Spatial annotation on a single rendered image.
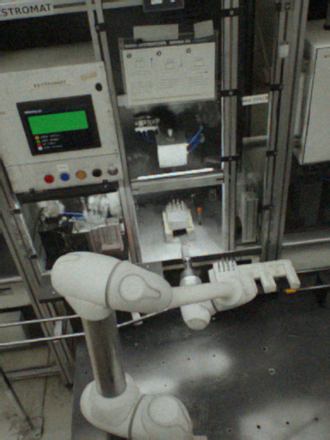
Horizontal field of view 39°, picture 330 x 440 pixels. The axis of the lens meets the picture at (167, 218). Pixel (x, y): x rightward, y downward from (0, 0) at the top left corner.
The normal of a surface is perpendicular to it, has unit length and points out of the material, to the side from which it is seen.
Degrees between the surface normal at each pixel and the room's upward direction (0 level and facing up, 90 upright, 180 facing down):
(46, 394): 0
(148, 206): 0
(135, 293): 38
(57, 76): 90
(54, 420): 0
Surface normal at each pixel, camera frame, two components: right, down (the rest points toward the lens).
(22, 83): 0.10, 0.63
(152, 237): -0.08, -0.76
